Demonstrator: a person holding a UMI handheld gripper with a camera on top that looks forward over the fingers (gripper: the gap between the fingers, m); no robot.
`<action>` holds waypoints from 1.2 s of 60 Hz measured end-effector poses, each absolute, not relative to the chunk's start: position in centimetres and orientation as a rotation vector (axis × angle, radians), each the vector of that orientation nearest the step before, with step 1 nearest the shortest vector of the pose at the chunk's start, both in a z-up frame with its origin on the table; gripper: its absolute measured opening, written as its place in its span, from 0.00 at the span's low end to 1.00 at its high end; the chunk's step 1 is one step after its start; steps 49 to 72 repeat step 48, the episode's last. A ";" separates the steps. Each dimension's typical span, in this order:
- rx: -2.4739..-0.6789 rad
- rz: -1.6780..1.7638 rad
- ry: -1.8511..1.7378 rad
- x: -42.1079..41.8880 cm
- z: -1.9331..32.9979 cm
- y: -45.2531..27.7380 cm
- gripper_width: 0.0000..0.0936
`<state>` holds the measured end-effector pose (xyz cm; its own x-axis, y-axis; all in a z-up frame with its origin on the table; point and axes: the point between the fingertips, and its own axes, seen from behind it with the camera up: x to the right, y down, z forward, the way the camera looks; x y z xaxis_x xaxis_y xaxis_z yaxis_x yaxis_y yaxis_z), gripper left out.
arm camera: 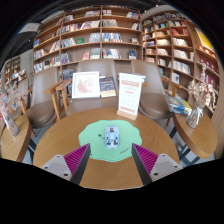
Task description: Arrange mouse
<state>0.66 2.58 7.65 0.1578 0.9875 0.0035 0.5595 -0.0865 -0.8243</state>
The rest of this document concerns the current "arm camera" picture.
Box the glass vase with dried flowers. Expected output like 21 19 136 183
185 63 218 129

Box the dark book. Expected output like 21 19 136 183
99 76 117 99

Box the brown padded wooden armchair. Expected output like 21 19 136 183
19 66 64 138
131 59 188 129
54 58 134 116

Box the transparent computer mouse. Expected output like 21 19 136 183
103 125 121 149

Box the green mouse pad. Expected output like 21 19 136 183
78 119 143 163

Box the white framed picture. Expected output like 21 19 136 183
71 70 101 100

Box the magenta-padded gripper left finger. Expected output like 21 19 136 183
40 143 92 186

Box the round wooden side table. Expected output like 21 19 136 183
0 114 33 163
172 111 218 161

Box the small distant bookshelf unit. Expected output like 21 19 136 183
3 55 28 88

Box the white sign on wooden base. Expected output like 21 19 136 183
116 72 144 121

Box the glass vase with pink flowers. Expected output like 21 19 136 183
0 83 26 138

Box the angled wooden bookshelf unit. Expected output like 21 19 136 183
140 11 224 101

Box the stack of colourful books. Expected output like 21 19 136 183
165 94 193 117

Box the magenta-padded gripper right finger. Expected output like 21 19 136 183
131 143 184 186

